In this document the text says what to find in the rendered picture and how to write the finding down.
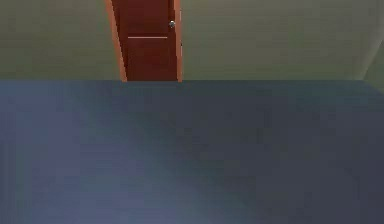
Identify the red-brown room door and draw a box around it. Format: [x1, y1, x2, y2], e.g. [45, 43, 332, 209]
[104, 0, 184, 83]

